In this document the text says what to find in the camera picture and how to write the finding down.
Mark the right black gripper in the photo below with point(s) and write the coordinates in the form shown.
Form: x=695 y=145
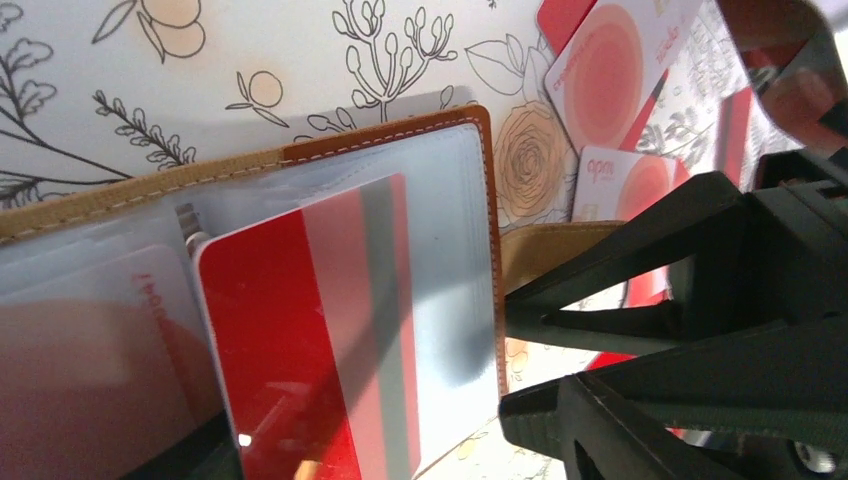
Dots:
x=776 y=253

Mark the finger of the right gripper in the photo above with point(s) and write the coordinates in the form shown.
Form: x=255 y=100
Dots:
x=765 y=403

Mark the brown leather card holder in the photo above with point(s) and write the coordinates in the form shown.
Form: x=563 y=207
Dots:
x=108 y=370

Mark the white card red circle right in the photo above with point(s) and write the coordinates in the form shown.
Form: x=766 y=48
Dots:
x=619 y=185

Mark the white card red circle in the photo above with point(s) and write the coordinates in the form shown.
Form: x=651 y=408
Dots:
x=619 y=185
x=603 y=76

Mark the white card red circle top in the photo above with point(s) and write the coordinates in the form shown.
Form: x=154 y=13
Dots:
x=603 y=76

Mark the floral patterned table mat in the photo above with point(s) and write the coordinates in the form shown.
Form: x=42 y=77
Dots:
x=95 y=91

